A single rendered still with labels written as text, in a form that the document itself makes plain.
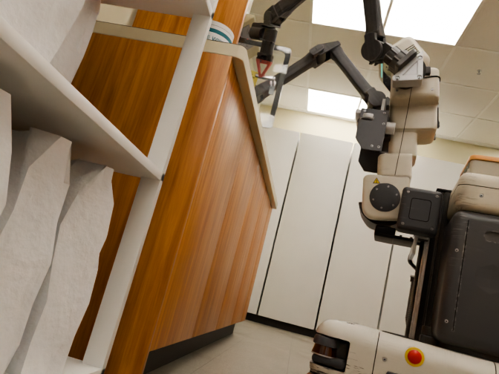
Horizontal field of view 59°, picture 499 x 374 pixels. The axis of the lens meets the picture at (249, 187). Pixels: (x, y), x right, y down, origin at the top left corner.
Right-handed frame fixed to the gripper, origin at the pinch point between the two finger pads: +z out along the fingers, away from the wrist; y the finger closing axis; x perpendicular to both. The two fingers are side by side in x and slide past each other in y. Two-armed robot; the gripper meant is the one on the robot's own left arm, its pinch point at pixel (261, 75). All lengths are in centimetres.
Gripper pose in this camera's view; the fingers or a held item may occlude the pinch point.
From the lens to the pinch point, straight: 200.8
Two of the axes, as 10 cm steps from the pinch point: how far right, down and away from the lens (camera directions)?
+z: -2.3, 9.4, 2.4
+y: -1.3, 2.1, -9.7
